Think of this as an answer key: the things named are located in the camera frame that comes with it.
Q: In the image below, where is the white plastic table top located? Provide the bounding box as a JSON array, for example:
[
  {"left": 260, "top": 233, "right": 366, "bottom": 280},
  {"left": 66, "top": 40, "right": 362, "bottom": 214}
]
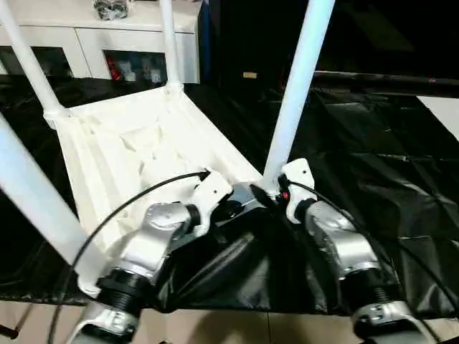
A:
[{"left": 42, "top": 84, "right": 268, "bottom": 298}]

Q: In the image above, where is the black plastic mat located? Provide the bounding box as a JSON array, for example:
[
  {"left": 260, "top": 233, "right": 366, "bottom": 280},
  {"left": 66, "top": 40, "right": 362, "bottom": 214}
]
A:
[{"left": 0, "top": 73, "right": 459, "bottom": 320}]

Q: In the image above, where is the white flat board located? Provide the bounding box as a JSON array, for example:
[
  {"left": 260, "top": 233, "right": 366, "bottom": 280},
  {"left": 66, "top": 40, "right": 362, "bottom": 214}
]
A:
[{"left": 417, "top": 95, "right": 459, "bottom": 140}]

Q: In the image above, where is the white glass-door cabinet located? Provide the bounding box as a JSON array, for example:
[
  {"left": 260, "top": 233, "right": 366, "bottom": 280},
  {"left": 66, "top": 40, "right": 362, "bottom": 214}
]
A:
[{"left": 0, "top": 0, "right": 202, "bottom": 84}]

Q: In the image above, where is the grey object on cabinet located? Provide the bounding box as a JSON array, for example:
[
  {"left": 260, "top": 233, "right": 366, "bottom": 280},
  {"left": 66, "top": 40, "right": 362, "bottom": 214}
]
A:
[{"left": 93, "top": 0, "right": 132, "bottom": 21}]

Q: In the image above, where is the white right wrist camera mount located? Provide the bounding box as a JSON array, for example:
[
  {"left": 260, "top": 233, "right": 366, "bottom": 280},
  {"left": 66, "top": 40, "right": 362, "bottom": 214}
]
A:
[{"left": 280, "top": 158, "right": 317, "bottom": 224}]

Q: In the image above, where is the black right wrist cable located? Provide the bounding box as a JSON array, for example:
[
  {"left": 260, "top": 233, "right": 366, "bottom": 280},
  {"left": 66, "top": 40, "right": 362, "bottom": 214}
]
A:
[{"left": 285, "top": 180, "right": 459, "bottom": 323}]

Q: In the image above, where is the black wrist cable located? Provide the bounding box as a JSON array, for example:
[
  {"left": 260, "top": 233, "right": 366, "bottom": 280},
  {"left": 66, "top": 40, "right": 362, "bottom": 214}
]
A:
[
  {"left": 46, "top": 168, "right": 213, "bottom": 344},
  {"left": 285, "top": 180, "right": 459, "bottom": 323}
]

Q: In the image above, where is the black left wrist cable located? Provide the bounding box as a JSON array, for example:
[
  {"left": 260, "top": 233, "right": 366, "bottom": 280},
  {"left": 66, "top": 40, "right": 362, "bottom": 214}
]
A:
[{"left": 46, "top": 168, "right": 213, "bottom": 344}]

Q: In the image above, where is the blue vertical post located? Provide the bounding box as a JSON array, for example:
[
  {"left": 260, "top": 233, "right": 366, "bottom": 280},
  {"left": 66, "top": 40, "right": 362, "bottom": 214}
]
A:
[{"left": 200, "top": 0, "right": 217, "bottom": 84}]

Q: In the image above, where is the black folding table frame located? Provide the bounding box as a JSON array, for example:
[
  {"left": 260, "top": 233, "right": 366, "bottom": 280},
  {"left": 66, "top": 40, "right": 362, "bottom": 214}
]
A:
[{"left": 0, "top": 304, "right": 34, "bottom": 340}]

